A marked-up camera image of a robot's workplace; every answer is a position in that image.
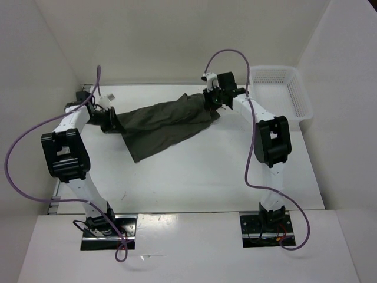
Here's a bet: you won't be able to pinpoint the aluminium table edge rail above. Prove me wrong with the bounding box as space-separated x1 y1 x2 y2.
48 85 91 214

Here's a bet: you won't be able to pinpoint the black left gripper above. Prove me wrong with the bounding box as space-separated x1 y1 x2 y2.
86 106 127 134

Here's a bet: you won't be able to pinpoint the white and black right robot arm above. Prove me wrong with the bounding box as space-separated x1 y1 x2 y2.
201 72 292 233

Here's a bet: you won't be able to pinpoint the dark olive green shorts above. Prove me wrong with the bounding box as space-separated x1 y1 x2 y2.
117 93 220 163

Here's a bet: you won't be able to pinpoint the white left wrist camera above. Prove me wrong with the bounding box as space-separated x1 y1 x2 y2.
98 94 115 111

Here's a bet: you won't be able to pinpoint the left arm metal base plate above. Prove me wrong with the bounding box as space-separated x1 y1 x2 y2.
74 215 138 251

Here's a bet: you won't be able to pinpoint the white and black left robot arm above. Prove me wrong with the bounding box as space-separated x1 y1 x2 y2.
41 91 119 236

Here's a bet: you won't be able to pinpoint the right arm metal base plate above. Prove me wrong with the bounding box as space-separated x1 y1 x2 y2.
239 213 296 248

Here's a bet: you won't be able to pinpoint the white perforated plastic basket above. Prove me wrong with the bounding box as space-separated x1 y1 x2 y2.
250 65 313 123

